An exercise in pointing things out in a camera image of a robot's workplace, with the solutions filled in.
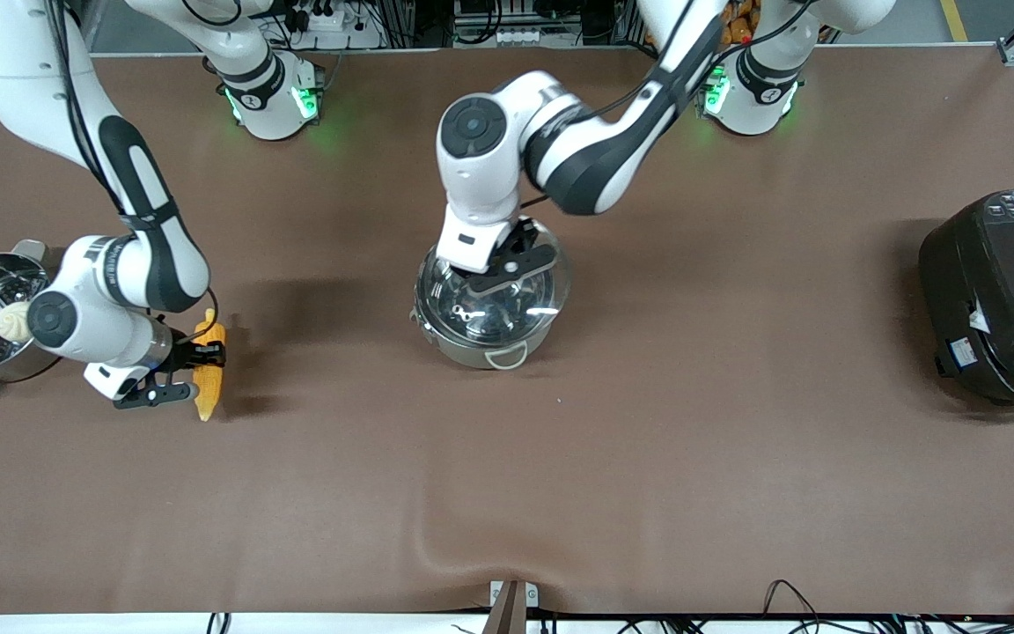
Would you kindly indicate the yellow toy corn cob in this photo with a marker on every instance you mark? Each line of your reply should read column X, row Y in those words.
column 208, row 387

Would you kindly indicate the glass pot lid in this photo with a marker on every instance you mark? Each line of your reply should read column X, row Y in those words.
column 507, row 317

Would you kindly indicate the white steamed bun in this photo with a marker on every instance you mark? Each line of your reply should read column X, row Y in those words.
column 12, row 324

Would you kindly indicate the white power strip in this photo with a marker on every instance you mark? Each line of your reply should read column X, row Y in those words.
column 525, row 37
column 322, row 19

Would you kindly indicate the crate of orange items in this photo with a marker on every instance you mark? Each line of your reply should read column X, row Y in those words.
column 740, row 26

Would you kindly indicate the black rice cooker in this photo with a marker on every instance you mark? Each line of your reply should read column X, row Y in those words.
column 1009, row 291

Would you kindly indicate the metal table edge bracket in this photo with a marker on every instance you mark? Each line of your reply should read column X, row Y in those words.
column 507, row 616

